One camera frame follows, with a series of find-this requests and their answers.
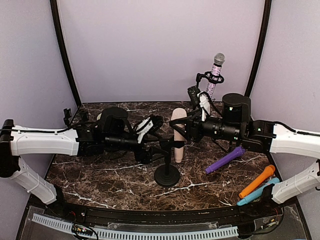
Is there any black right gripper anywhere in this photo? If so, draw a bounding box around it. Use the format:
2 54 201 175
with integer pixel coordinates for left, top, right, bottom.
169 108 243 143

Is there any pink toy microphone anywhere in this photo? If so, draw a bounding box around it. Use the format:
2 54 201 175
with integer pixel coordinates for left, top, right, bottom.
171 108 187 163

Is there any black round-base pink mic stand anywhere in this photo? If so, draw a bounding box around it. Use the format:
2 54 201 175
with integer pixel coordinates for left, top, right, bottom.
154 136 185 188

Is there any purple toy microphone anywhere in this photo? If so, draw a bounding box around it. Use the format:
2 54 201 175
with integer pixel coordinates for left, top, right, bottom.
205 146 246 174

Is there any black round-base orange mic stand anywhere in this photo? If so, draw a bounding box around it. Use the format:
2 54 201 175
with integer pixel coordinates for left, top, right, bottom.
63 108 72 126

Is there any orange toy microphone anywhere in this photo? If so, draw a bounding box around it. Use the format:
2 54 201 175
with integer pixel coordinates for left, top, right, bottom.
238 164 276 199

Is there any blue toy microphone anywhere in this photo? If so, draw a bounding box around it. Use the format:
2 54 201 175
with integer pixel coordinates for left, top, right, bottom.
236 177 280 206

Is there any black round-base blue mic stand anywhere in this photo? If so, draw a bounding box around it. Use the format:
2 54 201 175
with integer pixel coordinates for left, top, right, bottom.
79 110 90 123

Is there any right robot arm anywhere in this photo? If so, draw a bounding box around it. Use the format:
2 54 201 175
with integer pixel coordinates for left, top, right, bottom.
169 93 320 217

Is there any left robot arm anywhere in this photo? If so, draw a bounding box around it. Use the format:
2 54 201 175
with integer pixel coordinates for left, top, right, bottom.
0 107 163 218

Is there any silver glitter microphone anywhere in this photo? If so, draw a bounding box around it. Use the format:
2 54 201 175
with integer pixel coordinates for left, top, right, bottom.
205 53 225 99

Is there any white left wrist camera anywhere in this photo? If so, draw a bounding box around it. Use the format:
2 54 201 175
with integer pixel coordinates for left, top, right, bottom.
133 114 164 144

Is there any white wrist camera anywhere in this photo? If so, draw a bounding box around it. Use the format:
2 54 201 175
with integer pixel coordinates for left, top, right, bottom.
187 85 211 122
133 114 164 144

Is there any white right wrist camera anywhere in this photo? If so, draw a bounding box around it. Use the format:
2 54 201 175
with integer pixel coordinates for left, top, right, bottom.
187 85 211 122

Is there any black front frame rail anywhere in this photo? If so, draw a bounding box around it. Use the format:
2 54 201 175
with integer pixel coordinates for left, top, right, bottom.
28 195 294 226

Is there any white slotted cable duct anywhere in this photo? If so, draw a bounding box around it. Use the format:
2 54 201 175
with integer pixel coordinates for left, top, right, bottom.
31 213 239 240

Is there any black right corner post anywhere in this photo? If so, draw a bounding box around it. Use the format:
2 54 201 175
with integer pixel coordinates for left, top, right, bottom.
244 0 273 97

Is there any black corner post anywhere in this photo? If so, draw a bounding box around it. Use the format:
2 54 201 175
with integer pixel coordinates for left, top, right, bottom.
244 0 273 97
49 0 82 108

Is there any black left corner post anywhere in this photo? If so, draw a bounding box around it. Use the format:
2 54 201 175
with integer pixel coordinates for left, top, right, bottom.
49 0 82 108

